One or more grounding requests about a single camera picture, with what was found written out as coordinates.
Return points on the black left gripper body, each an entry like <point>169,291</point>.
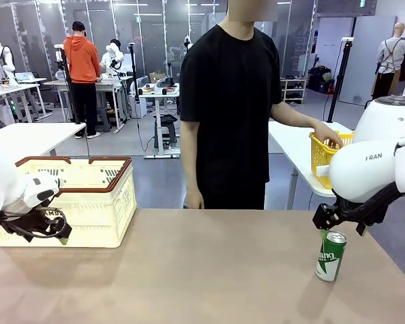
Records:
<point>37,224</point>

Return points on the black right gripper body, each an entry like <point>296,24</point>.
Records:
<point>340,207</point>

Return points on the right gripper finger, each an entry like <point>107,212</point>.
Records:
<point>325,217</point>
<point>362,229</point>

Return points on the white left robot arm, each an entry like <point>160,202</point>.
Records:
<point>3,189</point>

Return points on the person's left forearm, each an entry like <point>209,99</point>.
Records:
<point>293,116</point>

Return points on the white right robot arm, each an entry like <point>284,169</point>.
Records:
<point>364,168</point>

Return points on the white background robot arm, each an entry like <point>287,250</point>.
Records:
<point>116,55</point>
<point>3,55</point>

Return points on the person's right forearm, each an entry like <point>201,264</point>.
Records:
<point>192,165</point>

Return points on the cream basket with brown rim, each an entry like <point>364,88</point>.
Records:
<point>94,219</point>

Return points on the yellow plastic basket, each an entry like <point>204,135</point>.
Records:
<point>320,158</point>

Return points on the person's left hand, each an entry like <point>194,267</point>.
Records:
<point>325,133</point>

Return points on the person's right hand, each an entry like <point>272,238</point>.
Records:
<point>195,197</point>

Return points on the black tripod stand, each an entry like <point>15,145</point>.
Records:
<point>75,111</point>
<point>135,87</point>

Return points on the white shoe rack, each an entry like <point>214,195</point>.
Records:
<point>295,91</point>

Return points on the black backpack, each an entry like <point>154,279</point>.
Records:
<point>319,79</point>

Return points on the white background desk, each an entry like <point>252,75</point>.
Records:
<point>155,95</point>
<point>103,88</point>
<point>6,88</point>

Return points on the black stool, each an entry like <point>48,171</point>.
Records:
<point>165,130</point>

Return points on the person in black t-shirt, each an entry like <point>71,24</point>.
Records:
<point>229,101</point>

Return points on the mannequin with grey apron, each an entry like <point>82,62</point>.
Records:
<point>393,54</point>

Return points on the person in orange hoodie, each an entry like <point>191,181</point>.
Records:
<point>82,60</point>

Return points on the black stand with white camera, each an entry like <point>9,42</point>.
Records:
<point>339,81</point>

